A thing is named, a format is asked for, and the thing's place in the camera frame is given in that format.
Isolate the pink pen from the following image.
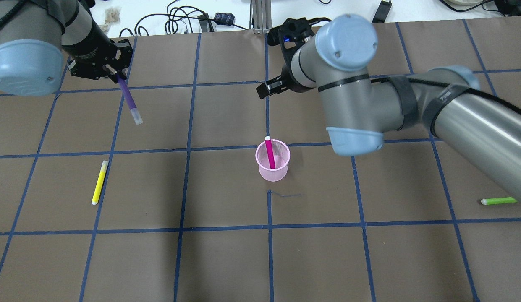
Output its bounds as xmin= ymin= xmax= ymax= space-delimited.
xmin=264 ymin=136 xmax=276 ymax=169

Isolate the black cable bundle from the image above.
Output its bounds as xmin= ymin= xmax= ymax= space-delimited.
xmin=119 ymin=0 xmax=249 ymax=38

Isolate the black power brick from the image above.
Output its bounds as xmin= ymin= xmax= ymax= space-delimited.
xmin=372 ymin=0 xmax=393 ymax=23

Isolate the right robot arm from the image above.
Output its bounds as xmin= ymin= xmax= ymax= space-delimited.
xmin=257 ymin=14 xmax=521 ymax=203

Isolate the yellow pen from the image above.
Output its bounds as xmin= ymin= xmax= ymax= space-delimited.
xmin=91 ymin=160 xmax=109 ymax=205

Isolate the green pen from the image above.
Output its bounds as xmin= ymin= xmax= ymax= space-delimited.
xmin=480 ymin=197 xmax=518 ymax=205

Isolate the pink mesh cup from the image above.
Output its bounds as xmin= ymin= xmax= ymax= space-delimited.
xmin=255 ymin=136 xmax=291 ymax=182

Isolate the purple pen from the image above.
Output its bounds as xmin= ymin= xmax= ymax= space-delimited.
xmin=118 ymin=80 xmax=143 ymax=125

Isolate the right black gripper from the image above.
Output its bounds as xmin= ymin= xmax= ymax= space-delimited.
xmin=255 ymin=18 xmax=332 ymax=99

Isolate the aluminium profile post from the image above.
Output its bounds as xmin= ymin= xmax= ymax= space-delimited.
xmin=249 ymin=0 xmax=272 ymax=34

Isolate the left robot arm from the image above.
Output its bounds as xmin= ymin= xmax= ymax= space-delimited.
xmin=0 ymin=0 xmax=133 ymax=96

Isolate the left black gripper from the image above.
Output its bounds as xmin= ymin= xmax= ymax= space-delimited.
xmin=67 ymin=39 xmax=133 ymax=83

